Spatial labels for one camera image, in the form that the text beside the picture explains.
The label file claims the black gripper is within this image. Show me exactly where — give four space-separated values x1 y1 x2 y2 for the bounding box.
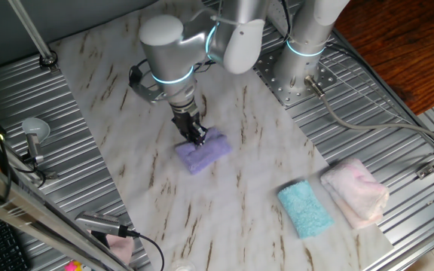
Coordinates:
170 99 208 146

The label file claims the purple terry cloth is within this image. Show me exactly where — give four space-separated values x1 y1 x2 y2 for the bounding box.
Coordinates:
174 126 233 176

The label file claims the teal terry cloth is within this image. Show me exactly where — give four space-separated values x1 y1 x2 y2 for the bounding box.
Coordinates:
276 178 335 240

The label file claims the small pink cloth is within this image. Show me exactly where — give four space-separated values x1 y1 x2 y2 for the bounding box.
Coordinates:
105 233 136 265

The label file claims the marble pattern table sheet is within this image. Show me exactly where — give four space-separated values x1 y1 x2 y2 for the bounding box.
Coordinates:
49 0 395 271

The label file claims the clear plastic cup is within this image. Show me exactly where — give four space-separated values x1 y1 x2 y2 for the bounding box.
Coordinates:
170 258 197 271

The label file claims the pink white folded towel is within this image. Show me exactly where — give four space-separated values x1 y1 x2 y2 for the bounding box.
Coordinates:
319 157 390 230

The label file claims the yellow pink toy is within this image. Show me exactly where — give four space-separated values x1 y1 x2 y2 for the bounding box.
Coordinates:
64 260 92 271

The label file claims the slanted aluminium pole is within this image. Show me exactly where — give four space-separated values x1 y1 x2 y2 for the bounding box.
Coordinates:
8 0 59 73

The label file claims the wrist camera with metal bracket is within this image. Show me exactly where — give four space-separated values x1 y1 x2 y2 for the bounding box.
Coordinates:
128 58 167 105

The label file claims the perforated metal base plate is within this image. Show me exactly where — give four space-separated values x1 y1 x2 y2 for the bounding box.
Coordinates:
253 47 338 108

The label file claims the black camera cable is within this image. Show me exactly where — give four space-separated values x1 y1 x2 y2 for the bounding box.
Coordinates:
126 229 165 271

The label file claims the silver bar-shaped camera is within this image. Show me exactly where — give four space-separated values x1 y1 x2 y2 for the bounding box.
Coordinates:
75 210 141 239

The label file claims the thick grey cable with connector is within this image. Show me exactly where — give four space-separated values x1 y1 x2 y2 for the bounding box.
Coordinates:
303 74 434 152

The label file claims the grey round camera on stand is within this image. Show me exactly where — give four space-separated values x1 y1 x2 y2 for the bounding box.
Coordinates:
20 116 52 166

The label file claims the aluminium frame beam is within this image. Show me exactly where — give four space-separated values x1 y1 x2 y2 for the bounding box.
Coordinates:
0 152 133 271

